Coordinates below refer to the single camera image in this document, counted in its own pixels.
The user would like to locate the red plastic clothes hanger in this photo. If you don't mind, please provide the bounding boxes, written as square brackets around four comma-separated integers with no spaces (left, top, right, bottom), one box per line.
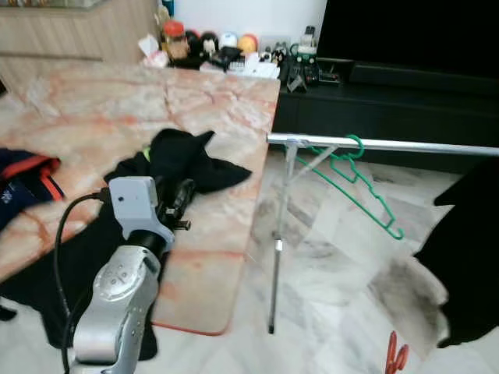
[384,331,410,374]

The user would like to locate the green plastic clothes hanger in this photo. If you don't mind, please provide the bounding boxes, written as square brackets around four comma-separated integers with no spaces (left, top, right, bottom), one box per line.
[295,134,405,240]

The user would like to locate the black garment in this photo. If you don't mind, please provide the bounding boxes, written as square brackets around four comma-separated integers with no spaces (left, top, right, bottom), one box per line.
[0,127,253,369]

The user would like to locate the black pouch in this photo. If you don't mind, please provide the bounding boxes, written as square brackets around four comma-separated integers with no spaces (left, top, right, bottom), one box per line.
[209,47,244,71]

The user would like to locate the navy garment with orange trim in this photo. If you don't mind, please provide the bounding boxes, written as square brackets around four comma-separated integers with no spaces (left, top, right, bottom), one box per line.
[0,148,63,231]

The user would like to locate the white tissue pack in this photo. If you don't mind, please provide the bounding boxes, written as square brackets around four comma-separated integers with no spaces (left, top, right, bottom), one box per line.
[140,35,168,69]

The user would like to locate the white paper stack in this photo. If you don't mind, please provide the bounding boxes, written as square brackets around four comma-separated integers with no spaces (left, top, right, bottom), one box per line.
[226,53,281,80]

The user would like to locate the red-lidded brown jar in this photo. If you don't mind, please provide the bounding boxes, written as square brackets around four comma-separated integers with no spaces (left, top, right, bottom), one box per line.
[164,19,188,62]

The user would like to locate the black white round toy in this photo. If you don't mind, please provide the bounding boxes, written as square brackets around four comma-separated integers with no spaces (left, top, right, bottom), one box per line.
[201,31,221,54]

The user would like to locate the orange yellow round toy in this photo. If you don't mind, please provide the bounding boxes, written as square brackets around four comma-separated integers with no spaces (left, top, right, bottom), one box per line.
[238,34,258,54]

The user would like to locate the black phone stand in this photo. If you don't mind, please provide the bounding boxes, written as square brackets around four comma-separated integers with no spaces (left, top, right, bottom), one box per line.
[279,53,344,93]

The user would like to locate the black printed T-shirt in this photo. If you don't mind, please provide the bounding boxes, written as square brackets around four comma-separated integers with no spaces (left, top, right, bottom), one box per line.
[413,156,499,349]

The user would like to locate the light wood cabinet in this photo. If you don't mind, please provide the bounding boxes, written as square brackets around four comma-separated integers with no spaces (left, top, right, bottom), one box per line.
[0,0,161,63]

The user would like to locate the black TV cabinet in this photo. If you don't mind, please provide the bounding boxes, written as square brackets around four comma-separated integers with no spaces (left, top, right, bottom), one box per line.
[273,78,499,172]

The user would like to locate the black television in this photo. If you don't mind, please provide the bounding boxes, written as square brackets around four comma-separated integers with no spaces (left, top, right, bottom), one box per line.
[316,0,499,79]

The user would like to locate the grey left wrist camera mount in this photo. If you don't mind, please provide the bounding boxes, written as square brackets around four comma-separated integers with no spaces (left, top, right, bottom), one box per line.
[109,176,176,250]

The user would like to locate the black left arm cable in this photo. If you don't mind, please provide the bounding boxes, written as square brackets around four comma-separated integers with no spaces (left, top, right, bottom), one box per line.
[53,189,112,371]

